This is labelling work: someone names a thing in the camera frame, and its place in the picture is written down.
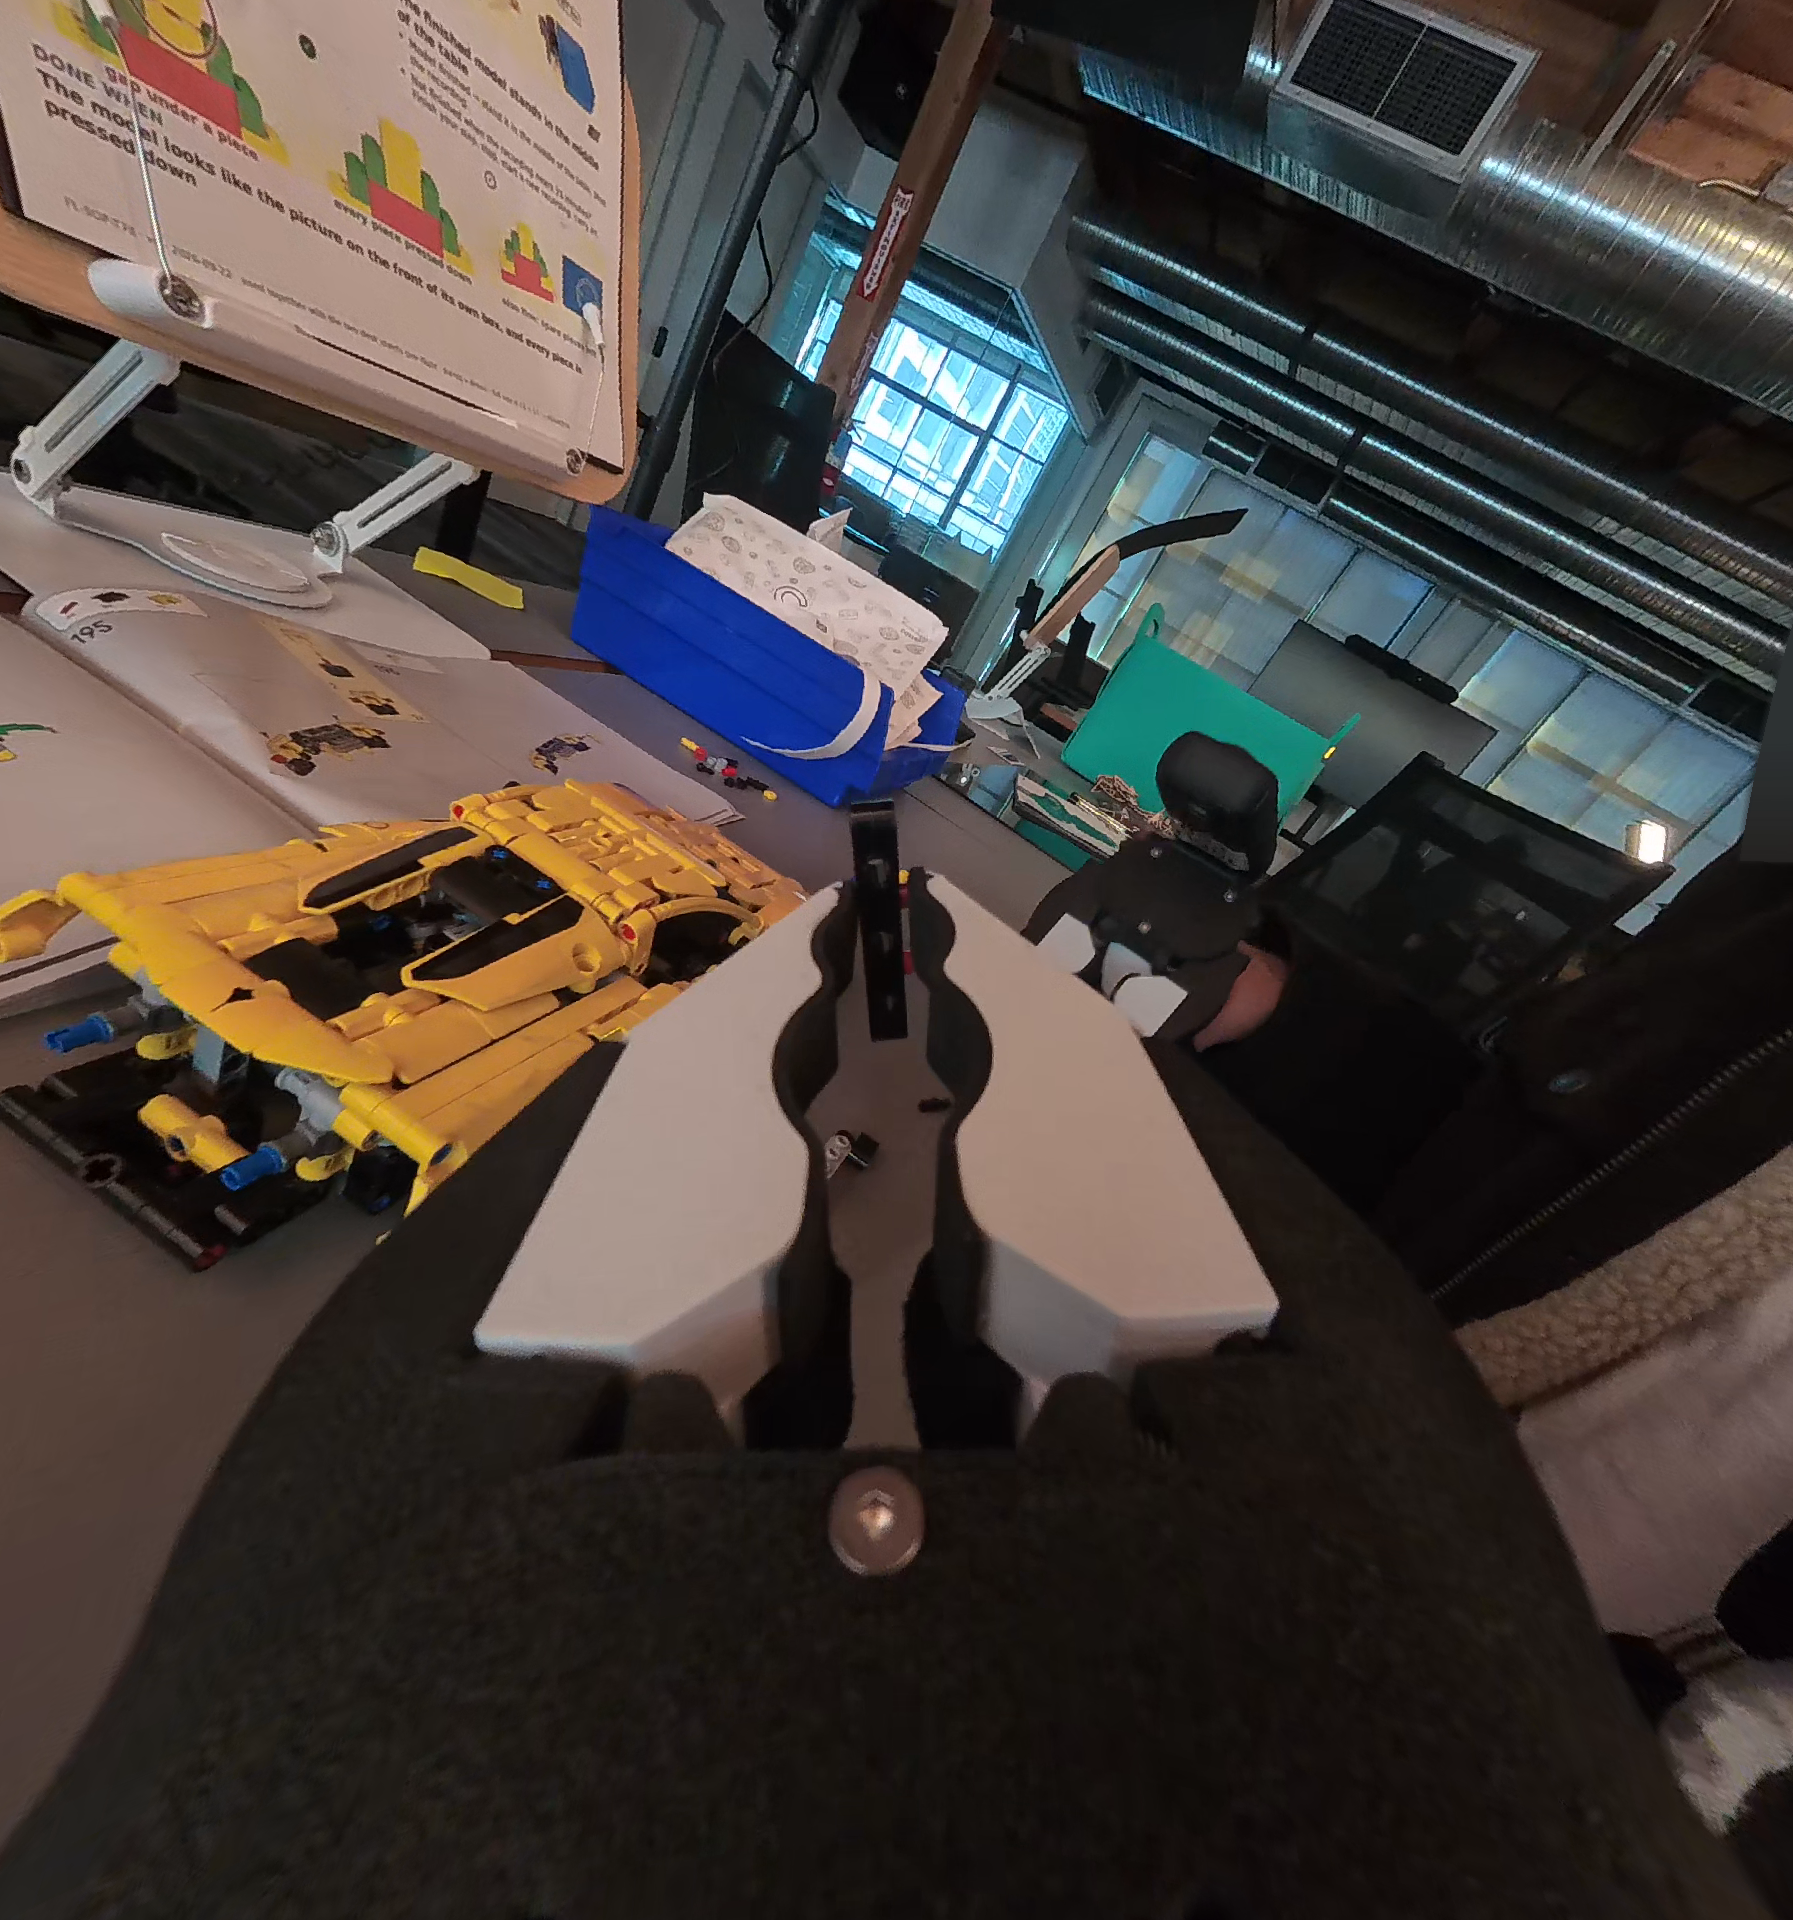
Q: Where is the paned window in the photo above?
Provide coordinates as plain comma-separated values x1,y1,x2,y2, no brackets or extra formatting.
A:
803,304,1074,553

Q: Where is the white patterned paper bag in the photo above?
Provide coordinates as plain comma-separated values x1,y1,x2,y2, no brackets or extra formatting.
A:
662,492,951,763

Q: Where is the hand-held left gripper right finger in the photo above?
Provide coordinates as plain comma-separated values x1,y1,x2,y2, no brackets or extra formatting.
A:
910,872,1281,1431

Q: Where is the printed instruction sheet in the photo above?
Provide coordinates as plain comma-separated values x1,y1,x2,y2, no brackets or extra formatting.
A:
0,0,628,477

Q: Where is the white board stand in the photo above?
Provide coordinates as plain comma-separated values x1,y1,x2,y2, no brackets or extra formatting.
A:
0,336,495,665

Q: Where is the black beam piece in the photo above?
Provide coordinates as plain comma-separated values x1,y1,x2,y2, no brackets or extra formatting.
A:
848,802,919,1048

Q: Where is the dark upright panel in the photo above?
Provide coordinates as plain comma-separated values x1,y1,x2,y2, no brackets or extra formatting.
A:
680,319,841,531

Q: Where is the wooden display board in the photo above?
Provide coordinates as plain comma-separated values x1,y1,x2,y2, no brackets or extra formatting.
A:
0,0,644,510

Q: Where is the person's right hand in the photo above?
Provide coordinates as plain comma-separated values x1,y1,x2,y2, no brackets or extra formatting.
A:
1193,945,1293,1056

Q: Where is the person's fleece-lined jacket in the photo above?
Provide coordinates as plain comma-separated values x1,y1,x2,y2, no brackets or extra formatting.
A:
1193,853,1793,1920

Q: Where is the open instruction booklet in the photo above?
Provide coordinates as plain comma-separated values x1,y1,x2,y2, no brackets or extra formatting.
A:
0,583,751,1040

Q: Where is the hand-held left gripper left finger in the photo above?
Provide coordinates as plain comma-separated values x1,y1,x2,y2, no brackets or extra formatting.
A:
474,883,857,1431

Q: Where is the blue plastic bin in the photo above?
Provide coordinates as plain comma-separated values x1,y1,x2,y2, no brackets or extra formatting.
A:
565,503,971,810

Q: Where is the silver ventilation duct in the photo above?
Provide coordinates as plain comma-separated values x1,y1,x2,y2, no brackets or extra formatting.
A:
1074,45,1793,446

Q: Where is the dark wall monitor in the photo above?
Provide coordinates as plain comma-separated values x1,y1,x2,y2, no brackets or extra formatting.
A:
1244,619,1502,809

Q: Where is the white green puzzle board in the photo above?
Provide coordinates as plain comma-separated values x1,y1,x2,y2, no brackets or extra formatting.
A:
1009,770,1125,853

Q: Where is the grey desk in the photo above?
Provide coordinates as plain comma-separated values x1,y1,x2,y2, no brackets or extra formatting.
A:
0,435,1138,1906

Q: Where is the teal plastic bin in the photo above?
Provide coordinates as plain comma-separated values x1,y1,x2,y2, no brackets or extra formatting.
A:
1057,606,1366,815

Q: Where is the white ceiling vent grille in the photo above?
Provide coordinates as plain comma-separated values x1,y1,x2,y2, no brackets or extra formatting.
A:
1272,0,1544,185

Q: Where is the yellow sticky note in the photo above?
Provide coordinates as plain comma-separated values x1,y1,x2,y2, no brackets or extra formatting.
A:
409,543,530,611

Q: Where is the yellow toy brick car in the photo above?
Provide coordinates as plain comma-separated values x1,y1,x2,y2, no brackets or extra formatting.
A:
0,776,812,1272

